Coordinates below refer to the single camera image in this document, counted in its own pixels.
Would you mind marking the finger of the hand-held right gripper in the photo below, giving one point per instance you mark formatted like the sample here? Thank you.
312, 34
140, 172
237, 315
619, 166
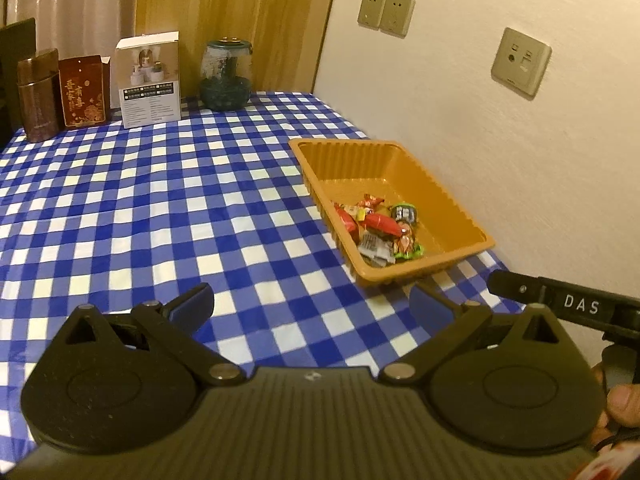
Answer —
515, 287

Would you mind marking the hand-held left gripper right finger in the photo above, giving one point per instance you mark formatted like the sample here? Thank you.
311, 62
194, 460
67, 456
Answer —
429, 305

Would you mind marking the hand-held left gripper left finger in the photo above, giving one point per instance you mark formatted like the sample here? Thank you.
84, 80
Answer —
192, 304

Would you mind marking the grey snack packet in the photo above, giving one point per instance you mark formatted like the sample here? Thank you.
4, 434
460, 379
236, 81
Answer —
375, 249

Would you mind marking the orange plastic tray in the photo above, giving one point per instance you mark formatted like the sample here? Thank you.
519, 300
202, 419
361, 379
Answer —
440, 210

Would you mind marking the green and black snack packet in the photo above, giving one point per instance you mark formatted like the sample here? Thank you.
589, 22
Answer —
404, 212

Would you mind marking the small dark red snack packet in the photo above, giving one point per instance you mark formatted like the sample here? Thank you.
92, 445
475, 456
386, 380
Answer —
371, 202

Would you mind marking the person's right hand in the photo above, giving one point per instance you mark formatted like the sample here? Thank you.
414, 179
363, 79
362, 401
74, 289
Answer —
625, 405

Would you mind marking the blue white checkered tablecloth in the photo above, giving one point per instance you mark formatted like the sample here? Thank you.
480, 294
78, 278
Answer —
125, 200

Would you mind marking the person's red printed clothing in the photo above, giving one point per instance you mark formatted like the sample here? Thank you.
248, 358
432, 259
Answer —
610, 465

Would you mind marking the white product box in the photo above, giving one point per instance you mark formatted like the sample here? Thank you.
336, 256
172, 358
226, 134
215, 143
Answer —
150, 82

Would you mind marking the glass jar with dark lid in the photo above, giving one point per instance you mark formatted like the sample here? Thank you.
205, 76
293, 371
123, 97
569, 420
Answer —
225, 75

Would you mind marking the red patterned tin box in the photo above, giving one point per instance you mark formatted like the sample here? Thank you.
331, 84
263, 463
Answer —
82, 92

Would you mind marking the brown metal canister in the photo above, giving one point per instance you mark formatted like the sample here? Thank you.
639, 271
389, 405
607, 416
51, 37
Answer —
37, 97

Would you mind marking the black chair back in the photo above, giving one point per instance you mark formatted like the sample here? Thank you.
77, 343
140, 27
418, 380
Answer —
15, 80

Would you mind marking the sheer curtain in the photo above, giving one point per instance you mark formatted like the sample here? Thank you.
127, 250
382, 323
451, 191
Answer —
70, 0

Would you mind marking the beige network wall plate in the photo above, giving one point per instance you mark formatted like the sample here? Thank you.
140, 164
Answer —
520, 62

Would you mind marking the beige wall socket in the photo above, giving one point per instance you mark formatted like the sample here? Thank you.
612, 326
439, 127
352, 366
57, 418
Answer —
371, 9
397, 15

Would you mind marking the wooden wall panel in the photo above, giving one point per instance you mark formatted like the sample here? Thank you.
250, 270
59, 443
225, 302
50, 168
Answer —
235, 5

